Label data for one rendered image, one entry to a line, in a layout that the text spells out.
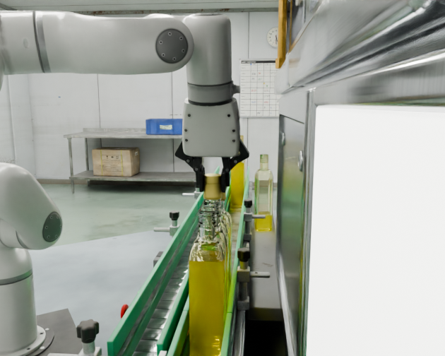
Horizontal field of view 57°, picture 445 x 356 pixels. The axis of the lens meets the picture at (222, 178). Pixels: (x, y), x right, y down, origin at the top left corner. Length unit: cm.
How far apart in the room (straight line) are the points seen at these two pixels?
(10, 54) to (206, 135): 31
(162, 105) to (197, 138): 594
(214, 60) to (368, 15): 46
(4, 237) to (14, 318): 17
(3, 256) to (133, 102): 596
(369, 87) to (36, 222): 70
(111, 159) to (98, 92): 125
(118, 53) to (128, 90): 621
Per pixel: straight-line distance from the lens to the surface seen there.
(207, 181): 74
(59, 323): 106
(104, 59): 59
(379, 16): 20
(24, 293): 93
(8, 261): 90
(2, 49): 63
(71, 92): 713
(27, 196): 78
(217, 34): 65
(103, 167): 634
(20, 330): 96
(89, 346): 63
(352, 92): 20
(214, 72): 66
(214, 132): 70
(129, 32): 58
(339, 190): 23
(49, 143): 734
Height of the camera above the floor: 131
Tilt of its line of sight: 10 degrees down
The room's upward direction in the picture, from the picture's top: straight up
